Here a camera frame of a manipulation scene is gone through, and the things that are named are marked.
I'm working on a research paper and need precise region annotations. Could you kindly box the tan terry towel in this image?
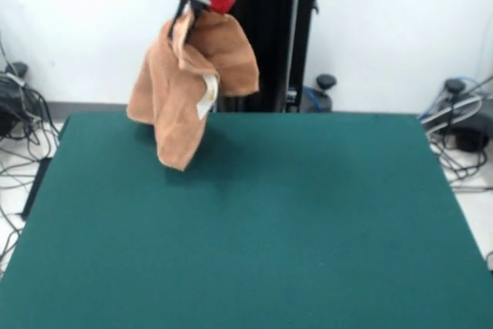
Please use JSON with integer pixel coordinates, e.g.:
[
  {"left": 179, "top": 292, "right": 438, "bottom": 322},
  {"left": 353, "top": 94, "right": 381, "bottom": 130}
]
[{"left": 126, "top": 12, "right": 260, "bottom": 172}]

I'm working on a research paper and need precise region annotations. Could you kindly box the grey stand base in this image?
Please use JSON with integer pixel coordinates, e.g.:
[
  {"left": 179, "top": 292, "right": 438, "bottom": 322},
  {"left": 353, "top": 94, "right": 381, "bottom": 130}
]
[
  {"left": 419, "top": 77, "right": 493, "bottom": 155},
  {"left": 0, "top": 62, "right": 30, "bottom": 136}
]

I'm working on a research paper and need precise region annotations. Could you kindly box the dark green table cloth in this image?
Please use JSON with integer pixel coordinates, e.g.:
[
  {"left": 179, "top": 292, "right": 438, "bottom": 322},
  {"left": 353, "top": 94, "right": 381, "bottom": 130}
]
[{"left": 0, "top": 112, "right": 493, "bottom": 329}]

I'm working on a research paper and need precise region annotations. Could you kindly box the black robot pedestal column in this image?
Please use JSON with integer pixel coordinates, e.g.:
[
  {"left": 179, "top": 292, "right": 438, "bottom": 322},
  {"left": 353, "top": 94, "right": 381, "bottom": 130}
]
[{"left": 215, "top": 0, "right": 335, "bottom": 113}]

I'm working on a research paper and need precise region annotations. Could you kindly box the blue cable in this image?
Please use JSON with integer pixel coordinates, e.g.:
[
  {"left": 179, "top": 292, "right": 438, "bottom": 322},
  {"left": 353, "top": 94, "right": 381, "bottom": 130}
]
[{"left": 304, "top": 88, "right": 323, "bottom": 111}]

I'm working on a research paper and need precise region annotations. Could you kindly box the black pedestal levelling knob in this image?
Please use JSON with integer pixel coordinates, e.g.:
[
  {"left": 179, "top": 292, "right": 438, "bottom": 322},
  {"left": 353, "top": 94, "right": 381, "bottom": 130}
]
[{"left": 315, "top": 73, "right": 338, "bottom": 90}]

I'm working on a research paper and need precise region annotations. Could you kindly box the black pedestal base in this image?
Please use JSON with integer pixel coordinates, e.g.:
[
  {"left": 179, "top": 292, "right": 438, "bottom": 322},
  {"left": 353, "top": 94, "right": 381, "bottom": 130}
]
[{"left": 287, "top": 88, "right": 335, "bottom": 113}]

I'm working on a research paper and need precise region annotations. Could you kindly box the tangle of black cables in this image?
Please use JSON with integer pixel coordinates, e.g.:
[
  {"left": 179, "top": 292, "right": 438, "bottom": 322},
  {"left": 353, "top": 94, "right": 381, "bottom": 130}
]
[
  {"left": 0, "top": 35, "right": 61, "bottom": 268},
  {"left": 423, "top": 139, "right": 493, "bottom": 193}
]

